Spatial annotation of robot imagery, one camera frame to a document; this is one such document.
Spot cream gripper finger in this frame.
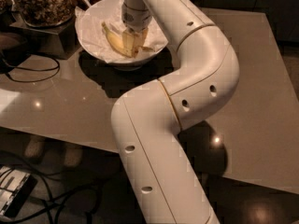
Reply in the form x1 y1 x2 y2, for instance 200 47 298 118
122 31 135 52
135 28 149 47

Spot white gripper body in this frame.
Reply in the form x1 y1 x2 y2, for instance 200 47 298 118
121 4 152 32

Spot yellow banana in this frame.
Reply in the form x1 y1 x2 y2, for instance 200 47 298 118
102 21 154 58

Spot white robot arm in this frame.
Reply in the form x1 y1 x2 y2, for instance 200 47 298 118
111 0 239 224

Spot white bowl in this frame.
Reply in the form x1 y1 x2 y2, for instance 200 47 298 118
74 0 169 72

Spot white paper liner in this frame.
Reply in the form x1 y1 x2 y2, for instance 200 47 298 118
74 0 168 63

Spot dark square stand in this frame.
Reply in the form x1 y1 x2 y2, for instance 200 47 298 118
9 16 79 60

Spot glass jar of nuts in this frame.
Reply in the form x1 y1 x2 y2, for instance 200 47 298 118
13 0 74 28

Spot black cable on table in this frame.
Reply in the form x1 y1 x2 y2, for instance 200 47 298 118
0 51 61 84

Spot black floor cables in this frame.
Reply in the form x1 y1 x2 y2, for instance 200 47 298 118
0 151 110 224

